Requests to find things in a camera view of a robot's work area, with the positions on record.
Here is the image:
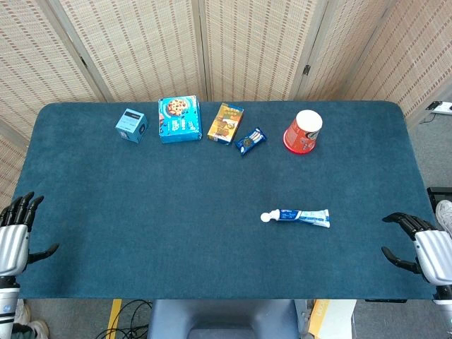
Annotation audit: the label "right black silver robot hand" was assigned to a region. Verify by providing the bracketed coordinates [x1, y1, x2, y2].
[381, 211, 452, 287]

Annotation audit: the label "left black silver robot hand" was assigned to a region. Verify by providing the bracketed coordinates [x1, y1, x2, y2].
[0, 191, 60, 278]

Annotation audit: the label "white blue toothpaste tube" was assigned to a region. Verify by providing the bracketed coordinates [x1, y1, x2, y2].
[260, 208, 331, 229]

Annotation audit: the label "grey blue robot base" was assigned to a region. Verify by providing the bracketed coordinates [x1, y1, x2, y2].
[147, 299, 309, 339]

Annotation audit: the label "white shoe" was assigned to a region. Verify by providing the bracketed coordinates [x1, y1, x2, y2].
[435, 199, 452, 238]
[25, 319, 50, 339]

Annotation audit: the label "black box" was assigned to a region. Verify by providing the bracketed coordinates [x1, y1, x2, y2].
[426, 186, 452, 213]

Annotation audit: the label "yellow floor tape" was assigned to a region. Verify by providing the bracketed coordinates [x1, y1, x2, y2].
[106, 299, 123, 339]

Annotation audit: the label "yellow white cardboard box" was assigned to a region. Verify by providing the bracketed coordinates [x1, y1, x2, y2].
[307, 299, 356, 339]

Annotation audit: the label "white power strip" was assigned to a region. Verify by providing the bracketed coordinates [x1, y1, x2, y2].
[425, 100, 452, 116]

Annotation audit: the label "small light blue box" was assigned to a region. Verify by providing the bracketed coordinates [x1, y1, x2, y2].
[115, 108, 149, 144]

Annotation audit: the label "red instant noodle cup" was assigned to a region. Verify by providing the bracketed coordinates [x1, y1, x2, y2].
[282, 109, 323, 155]

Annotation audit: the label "blue table cloth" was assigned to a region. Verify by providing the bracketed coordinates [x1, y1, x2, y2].
[13, 101, 439, 301]

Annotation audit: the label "blue cookie box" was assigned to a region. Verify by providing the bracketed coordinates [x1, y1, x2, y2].
[157, 95, 203, 145]

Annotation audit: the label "dark blue cookie packet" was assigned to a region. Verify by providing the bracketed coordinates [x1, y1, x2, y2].
[234, 127, 268, 157]

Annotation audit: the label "woven folding screen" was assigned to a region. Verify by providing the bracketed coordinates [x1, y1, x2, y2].
[0, 0, 452, 209]

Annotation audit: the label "orange yellow cracker box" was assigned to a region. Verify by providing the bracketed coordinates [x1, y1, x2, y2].
[206, 102, 245, 146]

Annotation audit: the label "black floor cables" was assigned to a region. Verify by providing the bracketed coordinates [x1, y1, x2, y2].
[105, 299, 153, 339]

